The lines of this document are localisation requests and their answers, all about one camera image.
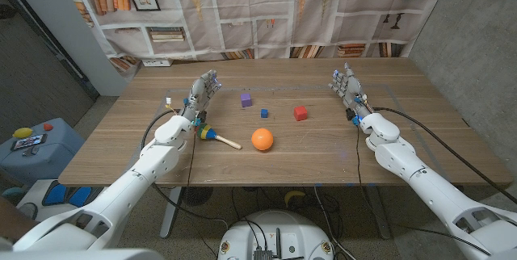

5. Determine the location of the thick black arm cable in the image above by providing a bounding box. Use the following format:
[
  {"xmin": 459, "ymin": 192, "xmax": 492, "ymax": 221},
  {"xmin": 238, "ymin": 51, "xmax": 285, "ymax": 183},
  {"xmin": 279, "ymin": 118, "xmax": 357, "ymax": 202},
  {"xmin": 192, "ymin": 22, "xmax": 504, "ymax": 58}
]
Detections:
[
  {"xmin": 140, "ymin": 108, "xmax": 231, "ymax": 229},
  {"xmin": 373, "ymin": 107, "xmax": 517, "ymax": 205}
]

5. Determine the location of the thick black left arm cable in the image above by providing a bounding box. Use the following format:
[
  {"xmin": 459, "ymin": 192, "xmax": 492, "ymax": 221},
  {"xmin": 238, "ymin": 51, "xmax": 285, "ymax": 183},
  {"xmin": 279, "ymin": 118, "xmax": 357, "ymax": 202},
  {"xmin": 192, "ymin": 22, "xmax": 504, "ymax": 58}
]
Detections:
[{"xmin": 140, "ymin": 108, "xmax": 231, "ymax": 229}]

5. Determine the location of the yellow banana toy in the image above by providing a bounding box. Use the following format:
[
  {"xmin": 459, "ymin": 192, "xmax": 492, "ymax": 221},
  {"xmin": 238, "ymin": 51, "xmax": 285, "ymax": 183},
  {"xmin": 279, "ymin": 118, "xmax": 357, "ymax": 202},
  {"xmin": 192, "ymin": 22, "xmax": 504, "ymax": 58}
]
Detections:
[{"xmin": 284, "ymin": 190, "xmax": 307, "ymax": 208}]

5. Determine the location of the blue pad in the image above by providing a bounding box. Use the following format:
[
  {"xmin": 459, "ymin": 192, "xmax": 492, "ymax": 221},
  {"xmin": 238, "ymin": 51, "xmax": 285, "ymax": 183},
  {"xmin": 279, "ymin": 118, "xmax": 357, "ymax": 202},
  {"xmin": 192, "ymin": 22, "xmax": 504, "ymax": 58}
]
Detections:
[
  {"xmin": 42, "ymin": 182, "xmax": 68, "ymax": 207},
  {"xmin": 67, "ymin": 187, "xmax": 93, "ymax": 208}
]

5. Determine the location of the orange ball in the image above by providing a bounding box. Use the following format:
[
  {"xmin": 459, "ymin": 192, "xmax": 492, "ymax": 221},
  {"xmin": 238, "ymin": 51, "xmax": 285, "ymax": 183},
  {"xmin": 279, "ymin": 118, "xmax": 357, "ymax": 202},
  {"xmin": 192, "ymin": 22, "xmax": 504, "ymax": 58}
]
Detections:
[{"xmin": 250, "ymin": 128, "xmax": 275, "ymax": 152}]

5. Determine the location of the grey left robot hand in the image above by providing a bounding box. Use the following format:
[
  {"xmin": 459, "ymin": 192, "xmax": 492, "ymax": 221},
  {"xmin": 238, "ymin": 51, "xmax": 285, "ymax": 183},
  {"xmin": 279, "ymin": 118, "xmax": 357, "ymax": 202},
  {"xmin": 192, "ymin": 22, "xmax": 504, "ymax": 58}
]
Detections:
[{"xmin": 181, "ymin": 69, "xmax": 222, "ymax": 122}]

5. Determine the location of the red magnetic block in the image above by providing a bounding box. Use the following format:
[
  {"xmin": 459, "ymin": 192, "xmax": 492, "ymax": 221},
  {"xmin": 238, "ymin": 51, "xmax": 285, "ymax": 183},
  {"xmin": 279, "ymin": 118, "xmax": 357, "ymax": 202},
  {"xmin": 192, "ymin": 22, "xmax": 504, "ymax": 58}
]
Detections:
[{"xmin": 293, "ymin": 105, "xmax": 309, "ymax": 122}]

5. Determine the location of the white power strip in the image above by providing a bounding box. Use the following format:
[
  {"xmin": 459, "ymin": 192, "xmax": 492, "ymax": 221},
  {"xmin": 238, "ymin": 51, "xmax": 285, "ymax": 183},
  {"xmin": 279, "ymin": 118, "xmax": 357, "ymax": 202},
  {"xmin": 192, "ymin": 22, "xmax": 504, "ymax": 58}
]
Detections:
[{"xmin": 141, "ymin": 58, "xmax": 174, "ymax": 68}]

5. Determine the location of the white platform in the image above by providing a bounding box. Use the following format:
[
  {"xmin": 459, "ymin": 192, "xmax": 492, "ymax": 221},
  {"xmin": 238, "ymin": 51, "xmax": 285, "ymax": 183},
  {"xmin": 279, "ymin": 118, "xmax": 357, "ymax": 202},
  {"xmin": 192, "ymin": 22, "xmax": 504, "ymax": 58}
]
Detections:
[{"xmin": 15, "ymin": 178, "xmax": 107, "ymax": 221}]

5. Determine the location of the blue-grey ottoman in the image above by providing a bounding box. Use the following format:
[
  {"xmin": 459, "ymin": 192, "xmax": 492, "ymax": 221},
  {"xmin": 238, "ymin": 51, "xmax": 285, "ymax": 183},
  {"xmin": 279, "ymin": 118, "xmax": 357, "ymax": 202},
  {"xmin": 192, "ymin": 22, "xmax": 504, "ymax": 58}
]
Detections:
[{"xmin": 0, "ymin": 117, "xmax": 86, "ymax": 184}]

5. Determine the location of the multicolour wooden maraca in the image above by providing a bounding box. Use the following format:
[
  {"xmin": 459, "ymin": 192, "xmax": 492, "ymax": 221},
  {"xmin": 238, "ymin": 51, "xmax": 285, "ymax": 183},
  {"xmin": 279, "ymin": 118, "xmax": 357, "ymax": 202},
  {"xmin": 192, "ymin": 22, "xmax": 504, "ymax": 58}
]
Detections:
[{"xmin": 195, "ymin": 123, "xmax": 243, "ymax": 151}]

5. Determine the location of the grey table leg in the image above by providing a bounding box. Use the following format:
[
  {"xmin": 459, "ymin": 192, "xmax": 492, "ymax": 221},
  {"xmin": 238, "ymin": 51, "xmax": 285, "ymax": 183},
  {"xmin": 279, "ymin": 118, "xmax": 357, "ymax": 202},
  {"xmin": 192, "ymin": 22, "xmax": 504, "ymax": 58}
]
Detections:
[
  {"xmin": 159, "ymin": 186, "xmax": 183, "ymax": 240},
  {"xmin": 365, "ymin": 185, "xmax": 392, "ymax": 240}
]

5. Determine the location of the thin black left wrist cable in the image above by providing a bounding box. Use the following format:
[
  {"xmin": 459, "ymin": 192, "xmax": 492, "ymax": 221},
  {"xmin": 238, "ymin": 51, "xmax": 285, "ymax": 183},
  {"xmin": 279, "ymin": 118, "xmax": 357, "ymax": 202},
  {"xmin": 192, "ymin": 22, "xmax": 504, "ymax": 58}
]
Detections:
[{"xmin": 187, "ymin": 129, "xmax": 198, "ymax": 189}]

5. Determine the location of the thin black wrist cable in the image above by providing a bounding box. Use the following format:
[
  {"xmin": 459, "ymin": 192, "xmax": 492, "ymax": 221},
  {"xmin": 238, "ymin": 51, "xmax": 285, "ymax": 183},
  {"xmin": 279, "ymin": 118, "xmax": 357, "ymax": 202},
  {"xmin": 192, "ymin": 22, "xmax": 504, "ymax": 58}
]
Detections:
[
  {"xmin": 187, "ymin": 129, "xmax": 198, "ymax": 189},
  {"xmin": 355, "ymin": 125, "xmax": 492, "ymax": 257}
]

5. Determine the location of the person's bare leg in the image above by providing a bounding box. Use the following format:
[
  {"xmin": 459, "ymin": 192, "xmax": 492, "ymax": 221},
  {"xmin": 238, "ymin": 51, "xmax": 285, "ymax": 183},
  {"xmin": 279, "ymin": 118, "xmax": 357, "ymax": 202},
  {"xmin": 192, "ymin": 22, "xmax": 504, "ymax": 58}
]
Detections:
[{"xmin": 0, "ymin": 197, "xmax": 37, "ymax": 241}]

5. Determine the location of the grey sneaker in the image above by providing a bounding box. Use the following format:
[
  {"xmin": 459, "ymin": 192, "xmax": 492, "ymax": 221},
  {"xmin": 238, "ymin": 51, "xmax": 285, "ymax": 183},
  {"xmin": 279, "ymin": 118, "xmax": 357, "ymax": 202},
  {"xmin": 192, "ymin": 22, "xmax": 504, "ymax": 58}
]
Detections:
[{"xmin": 18, "ymin": 202, "xmax": 39, "ymax": 220}]

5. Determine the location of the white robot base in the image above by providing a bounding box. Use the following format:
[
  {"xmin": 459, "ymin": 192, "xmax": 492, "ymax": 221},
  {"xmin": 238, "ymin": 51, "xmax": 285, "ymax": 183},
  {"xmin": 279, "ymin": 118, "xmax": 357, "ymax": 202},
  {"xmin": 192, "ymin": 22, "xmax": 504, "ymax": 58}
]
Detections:
[{"xmin": 216, "ymin": 210, "xmax": 335, "ymax": 260}]

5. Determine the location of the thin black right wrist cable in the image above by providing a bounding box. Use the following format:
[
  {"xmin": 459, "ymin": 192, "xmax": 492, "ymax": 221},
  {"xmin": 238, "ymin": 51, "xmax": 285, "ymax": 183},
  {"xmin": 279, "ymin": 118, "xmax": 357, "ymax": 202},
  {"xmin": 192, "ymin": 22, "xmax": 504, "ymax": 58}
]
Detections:
[{"xmin": 355, "ymin": 125, "xmax": 492, "ymax": 257}]

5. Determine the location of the black round fan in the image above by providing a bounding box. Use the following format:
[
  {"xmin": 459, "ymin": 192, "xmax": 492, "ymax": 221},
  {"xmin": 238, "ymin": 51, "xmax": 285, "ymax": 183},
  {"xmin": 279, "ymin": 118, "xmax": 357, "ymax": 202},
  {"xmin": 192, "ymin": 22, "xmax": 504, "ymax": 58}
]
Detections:
[{"xmin": 180, "ymin": 186, "xmax": 214, "ymax": 207}]

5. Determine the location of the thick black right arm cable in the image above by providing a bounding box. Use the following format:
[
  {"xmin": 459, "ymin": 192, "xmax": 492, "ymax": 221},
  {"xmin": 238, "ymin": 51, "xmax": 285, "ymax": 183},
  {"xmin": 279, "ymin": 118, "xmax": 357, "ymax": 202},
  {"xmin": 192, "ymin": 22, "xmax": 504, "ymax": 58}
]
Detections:
[{"xmin": 373, "ymin": 107, "xmax": 517, "ymax": 205}]

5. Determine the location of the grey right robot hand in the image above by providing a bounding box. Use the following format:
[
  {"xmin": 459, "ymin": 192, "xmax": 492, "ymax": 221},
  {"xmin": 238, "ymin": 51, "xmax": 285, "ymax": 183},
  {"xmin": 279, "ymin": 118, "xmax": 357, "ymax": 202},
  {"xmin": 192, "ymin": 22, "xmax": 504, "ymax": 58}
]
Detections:
[{"xmin": 327, "ymin": 62, "xmax": 375, "ymax": 120}]

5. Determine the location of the printed bookshelf backdrop cloth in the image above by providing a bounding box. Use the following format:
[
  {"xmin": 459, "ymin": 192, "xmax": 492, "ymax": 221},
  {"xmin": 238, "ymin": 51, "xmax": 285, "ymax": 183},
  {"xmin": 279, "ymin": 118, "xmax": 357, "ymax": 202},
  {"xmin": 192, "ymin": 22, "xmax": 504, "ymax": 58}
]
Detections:
[{"xmin": 58, "ymin": 0, "xmax": 453, "ymax": 61}]

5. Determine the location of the smartphone with lit screen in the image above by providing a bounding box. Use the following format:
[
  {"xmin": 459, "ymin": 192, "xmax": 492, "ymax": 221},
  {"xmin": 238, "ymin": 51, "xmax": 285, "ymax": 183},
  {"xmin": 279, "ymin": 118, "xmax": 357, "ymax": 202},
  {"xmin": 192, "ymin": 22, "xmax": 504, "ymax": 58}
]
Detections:
[{"xmin": 11, "ymin": 133, "xmax": 48, "ymax": 151}]

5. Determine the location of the teal round object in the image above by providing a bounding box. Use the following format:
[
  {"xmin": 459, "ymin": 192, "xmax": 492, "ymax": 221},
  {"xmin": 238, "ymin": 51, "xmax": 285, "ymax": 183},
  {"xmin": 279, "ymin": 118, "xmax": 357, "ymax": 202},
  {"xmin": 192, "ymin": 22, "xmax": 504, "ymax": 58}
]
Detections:
[{"xmin": 0, "ymin": 187, "xmax": 26, "ymax": 205}]

